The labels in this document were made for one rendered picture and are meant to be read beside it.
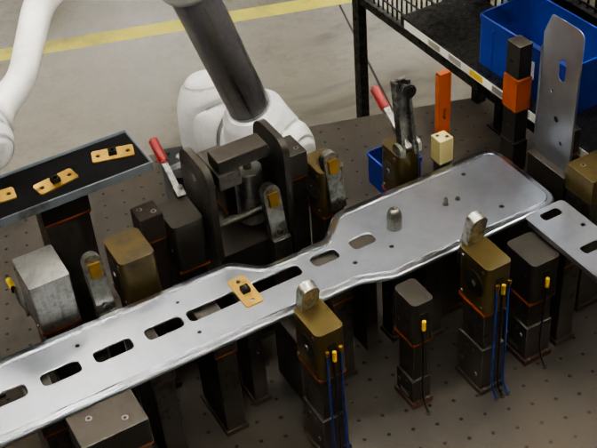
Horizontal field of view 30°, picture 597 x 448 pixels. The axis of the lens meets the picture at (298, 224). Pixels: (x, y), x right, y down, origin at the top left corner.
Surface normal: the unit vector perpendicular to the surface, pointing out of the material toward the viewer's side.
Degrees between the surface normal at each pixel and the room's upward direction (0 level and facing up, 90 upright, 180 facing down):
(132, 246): 0
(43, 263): 0
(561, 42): 90
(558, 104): 90
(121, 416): 0
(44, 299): 90
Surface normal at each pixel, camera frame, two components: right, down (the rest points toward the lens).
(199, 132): -0.60, 0.44
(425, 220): -0.07, -0.77
